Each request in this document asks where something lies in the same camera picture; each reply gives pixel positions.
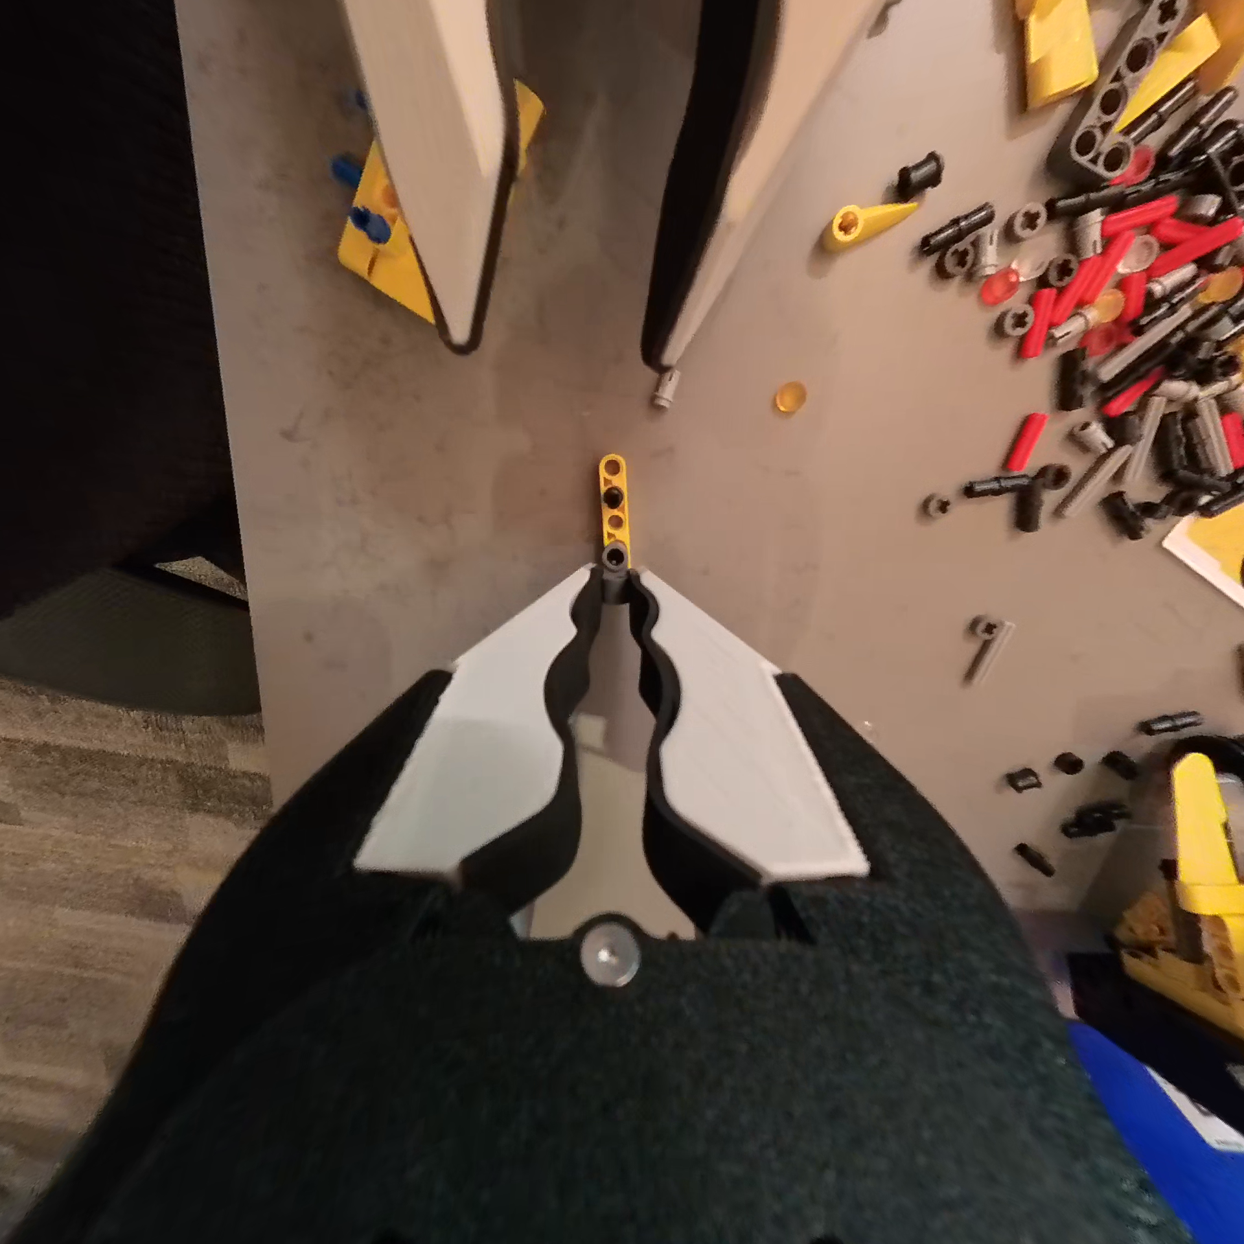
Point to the orange translucent round stud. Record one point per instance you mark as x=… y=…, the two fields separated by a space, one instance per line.
x=790 y=397

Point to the grey axle pin piece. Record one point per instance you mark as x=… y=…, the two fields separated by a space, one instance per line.
x=992 y=650

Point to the yellow grey sticker sheet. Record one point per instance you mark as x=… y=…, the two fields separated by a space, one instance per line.
x=1220 y=543

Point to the pile of toy building pieces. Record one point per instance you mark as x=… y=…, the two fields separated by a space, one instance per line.
x=1098 y=281

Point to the grey yellow connector assembly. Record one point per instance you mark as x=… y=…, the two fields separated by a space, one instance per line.
x=615 y=512

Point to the yellow brick with blue pins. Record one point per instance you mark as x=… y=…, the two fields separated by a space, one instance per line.
x=375 y=243

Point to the yellow grey toy vehicle model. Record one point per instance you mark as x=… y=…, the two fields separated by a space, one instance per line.
x=1200 y=835

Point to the yellow tapered connector piece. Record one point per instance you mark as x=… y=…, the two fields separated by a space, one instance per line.
x=866 y=225

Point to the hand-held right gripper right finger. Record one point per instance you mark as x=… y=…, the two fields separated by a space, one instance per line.
x=759 y=767

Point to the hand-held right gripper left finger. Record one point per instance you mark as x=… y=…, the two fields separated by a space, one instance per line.
x=467 y=767

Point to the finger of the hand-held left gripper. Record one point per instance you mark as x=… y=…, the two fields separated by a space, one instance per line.
x=438 y=145
x=783 y=106

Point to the blue plastic bin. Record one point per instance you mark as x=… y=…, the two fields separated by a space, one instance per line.
x=1147 y=1116

